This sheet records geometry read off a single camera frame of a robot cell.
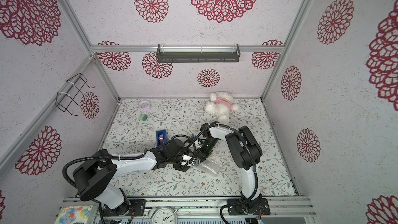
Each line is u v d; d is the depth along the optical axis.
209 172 0.80
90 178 0.44
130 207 0.73
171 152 0.67
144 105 1.13
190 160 0.72
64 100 0.73
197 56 0.97
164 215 0.69
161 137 0.91
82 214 0.67
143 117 1.06
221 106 1.03
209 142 0.80
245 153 0.51
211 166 0.81
